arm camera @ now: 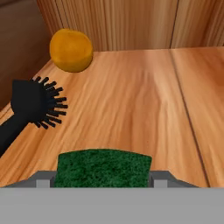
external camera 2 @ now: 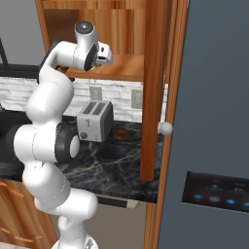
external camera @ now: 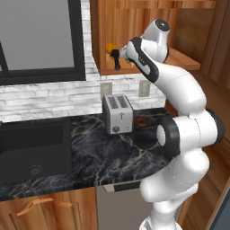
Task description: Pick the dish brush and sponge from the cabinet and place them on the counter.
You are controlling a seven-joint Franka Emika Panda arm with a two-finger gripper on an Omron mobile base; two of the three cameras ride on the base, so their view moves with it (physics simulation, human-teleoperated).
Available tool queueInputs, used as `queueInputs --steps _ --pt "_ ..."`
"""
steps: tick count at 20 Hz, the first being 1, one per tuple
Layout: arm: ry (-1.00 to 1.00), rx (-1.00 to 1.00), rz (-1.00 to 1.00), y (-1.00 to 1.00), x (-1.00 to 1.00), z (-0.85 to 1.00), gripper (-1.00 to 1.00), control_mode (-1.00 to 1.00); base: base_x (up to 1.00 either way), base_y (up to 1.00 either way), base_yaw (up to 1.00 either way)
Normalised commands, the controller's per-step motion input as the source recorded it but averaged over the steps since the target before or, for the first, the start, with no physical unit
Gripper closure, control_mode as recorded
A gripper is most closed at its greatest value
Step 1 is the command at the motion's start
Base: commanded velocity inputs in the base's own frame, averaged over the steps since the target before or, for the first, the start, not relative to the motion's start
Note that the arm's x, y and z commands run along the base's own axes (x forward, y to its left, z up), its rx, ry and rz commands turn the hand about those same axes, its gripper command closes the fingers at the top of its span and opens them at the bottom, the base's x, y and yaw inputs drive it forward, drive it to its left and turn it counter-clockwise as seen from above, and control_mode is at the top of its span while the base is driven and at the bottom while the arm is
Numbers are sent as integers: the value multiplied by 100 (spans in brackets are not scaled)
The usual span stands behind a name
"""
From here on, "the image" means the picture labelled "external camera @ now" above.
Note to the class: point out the open wooden wall cabinet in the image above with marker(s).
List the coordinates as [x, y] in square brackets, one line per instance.
[119, 21]

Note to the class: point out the grey dishwasher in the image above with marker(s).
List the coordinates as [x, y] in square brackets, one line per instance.
[119, 209]

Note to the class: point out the grey blue panel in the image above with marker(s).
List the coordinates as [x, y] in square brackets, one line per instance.
[221, 209]

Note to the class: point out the brown doughnut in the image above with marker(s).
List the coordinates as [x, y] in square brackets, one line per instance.
[140, 121]

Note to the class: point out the wooden wall cabinet door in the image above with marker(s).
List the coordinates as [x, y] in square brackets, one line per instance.
[218, 39]

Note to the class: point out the wooden base cabinet door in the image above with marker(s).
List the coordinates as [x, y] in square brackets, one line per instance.
[54, 214]

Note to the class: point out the black dish brush orange head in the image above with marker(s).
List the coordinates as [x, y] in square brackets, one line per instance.
[115, 58]

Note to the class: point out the dark framed window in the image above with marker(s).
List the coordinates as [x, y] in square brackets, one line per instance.
[39, 33]

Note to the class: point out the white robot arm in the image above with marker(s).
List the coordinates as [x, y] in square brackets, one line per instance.
[185, 90]

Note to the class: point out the black sink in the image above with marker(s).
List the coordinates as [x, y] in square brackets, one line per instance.
[33, 149]

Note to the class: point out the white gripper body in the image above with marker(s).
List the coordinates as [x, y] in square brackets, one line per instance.
[124, 52]

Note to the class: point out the grey wall outlet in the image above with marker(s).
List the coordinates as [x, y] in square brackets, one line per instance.
[106, 90]
[144, 88]

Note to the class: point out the silver toaster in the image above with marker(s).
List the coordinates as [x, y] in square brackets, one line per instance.
[117, 116]

